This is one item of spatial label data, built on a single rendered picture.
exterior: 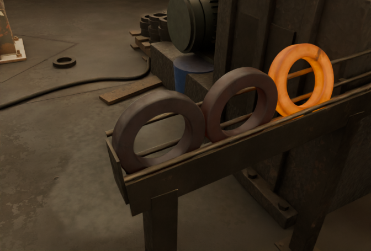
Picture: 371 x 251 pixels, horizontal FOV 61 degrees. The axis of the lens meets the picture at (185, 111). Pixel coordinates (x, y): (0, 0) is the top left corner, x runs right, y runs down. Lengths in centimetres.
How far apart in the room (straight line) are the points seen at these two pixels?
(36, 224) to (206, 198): 69
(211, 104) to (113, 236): 83
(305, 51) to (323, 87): 11
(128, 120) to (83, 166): 110
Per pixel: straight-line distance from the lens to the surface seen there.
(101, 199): 144
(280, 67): 75
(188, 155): 62
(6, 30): 306
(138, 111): 54
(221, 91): 60
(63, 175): 160
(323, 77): 85
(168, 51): 226
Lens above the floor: 102
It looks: 31 degrees down
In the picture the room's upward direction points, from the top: 2 degrees clockwise
